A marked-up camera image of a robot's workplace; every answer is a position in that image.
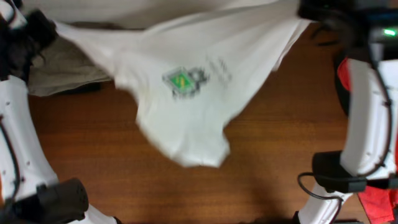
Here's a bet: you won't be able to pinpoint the folded dark garment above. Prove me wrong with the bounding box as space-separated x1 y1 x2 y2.
58 83 101 95

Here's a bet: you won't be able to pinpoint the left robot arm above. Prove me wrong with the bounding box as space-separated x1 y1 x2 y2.
1 1 120 224

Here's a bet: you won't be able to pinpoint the folded khaki pants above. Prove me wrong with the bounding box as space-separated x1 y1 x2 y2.
27 35 111 96

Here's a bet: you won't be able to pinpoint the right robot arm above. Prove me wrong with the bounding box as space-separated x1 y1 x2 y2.
292 1 397 224

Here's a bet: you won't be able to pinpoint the white polo shirt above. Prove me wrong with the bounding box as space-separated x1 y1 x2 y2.
21 0 312 169

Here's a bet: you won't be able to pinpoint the red garment pile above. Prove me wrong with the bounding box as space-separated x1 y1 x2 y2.
337 57 398 224

